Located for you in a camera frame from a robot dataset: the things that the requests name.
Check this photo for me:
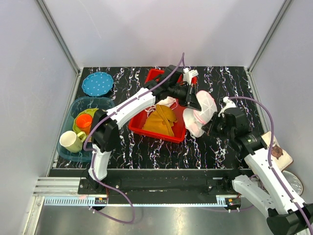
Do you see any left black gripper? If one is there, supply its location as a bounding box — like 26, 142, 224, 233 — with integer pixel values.
168, 82, 201, 111

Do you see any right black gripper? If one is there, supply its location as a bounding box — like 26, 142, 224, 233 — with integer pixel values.
201, 111, 234, 140

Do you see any white pink mesh laundry bag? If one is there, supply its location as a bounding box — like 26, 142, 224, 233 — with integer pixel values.
182, 91, 217, 138

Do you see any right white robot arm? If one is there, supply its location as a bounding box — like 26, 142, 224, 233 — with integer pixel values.
202, 107, 313, 235

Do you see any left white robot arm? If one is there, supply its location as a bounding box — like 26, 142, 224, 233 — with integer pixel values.
88, 65, 201, 194

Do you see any white pink bra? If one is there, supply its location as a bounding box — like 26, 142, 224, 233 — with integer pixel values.
144, 96, 178, 117

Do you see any red plastic bin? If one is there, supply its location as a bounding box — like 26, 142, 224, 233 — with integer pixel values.
128, 65, 201, 143

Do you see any mustard yellow garment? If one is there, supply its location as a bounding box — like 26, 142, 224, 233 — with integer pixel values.
142, 105, 177, 137

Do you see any beige bear pouch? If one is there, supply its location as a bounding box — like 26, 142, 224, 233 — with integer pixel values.
261, 131, 293, 171

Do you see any blue polka dot plate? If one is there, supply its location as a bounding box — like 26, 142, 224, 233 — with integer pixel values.
82, 72, 114, 97

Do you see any silver round coaster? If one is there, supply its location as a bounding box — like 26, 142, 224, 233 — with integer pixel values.
282, 170, 303, 196

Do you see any orange cup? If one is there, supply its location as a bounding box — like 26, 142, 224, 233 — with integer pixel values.
75, 114, 92, 135

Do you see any clear blue plastic tub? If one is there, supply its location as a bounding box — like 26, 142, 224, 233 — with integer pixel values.
57, 96, 115, 163

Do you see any cream yellow mug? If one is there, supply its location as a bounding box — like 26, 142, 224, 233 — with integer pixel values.
59, 131, 87, 153

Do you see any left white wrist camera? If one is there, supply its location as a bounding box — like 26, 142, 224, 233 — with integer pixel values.
182, 68, 199, 85

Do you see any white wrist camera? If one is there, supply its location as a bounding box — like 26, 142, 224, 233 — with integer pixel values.
218, 96, 237, 117
182, 68, 199, 85

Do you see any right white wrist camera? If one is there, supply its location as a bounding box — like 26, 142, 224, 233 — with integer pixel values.
218, 96, 237, 117

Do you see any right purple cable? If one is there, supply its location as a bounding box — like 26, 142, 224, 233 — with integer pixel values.
200, 96, 310, 223

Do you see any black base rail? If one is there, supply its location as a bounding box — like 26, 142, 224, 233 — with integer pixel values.
78, 169, 252, 206

